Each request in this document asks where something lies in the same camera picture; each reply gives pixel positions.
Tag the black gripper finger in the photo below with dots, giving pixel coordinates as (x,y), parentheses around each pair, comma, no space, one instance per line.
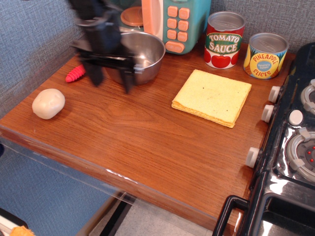
(94,70)
(128,79)

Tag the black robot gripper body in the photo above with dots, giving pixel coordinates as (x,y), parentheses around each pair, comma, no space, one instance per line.
(102,46)

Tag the yellow cloth pad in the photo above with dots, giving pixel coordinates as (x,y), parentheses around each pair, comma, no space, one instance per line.
(212,97)

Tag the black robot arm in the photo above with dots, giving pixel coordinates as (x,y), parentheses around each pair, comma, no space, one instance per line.
(87,9)

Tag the stainless steel pot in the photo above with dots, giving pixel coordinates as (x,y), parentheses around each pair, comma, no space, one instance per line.
(148,51)

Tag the orange microwave turntable plate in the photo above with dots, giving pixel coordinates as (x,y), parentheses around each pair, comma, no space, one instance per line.
(132,16)

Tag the beige toy potato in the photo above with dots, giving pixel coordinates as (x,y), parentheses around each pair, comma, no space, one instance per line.
(48,103)

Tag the teal toy microwave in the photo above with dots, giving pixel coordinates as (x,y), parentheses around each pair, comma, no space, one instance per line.
(178,23)

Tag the tomato sauce can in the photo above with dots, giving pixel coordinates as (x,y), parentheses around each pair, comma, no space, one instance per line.
(224,36)

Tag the pineapple slices can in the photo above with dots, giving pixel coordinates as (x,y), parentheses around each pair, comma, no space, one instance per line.
(265,55)

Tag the grey stove knob middle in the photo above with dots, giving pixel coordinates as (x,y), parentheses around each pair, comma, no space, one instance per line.
(267,113)

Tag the grey stove knob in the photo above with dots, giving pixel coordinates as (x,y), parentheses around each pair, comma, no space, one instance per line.
(252,157)
(267,113)
(273,94)

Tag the grey stove knob front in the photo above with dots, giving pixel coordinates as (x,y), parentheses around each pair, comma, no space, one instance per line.
(252,157)

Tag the grey stove knob rear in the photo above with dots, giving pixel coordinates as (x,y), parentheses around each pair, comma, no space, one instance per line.
(273,94)

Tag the orange fuzzy object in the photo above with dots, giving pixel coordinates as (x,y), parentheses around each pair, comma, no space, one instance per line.
(21,231)

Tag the black toy stove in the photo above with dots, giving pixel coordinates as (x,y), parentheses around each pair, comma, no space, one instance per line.
(282,188)

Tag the red ribbed pot handle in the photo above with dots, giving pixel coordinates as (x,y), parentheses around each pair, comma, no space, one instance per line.
(75,74)

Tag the black oven door handle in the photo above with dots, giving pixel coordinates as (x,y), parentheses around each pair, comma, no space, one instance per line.
(231,202)

